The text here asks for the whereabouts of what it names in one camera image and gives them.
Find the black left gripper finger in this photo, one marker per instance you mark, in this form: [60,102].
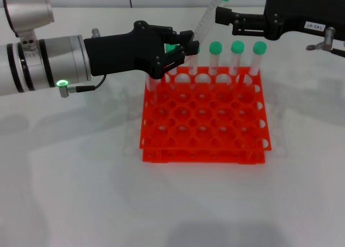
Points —
[192,48]
[186,36]

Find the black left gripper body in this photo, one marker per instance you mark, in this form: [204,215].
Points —
[121,53]

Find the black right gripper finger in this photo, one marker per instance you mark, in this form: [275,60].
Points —
[223,15]

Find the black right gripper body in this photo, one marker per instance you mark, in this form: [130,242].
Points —
[291,12]

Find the orange test tube rack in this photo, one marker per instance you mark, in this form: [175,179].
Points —
[205,159]

